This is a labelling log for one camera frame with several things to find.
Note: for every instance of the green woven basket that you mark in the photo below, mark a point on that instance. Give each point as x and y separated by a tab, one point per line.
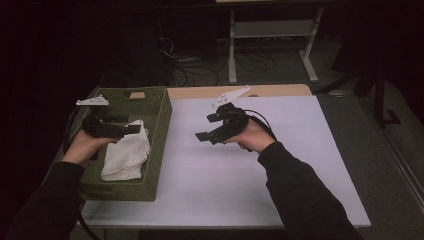
156	133

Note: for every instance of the dark metal stand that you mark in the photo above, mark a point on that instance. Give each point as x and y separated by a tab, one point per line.
379	96

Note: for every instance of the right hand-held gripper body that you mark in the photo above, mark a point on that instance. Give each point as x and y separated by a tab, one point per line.
235	120

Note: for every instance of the white cloth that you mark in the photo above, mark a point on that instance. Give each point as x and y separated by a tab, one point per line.
125	156

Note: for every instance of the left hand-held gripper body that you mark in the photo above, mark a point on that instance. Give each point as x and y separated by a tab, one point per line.
100	128

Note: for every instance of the person's left hand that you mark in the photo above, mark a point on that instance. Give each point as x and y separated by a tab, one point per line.
80	148

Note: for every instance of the white metal table frame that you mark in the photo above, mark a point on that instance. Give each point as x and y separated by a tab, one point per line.
232	50

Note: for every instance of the person's right hand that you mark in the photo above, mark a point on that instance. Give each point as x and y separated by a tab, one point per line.
255	136

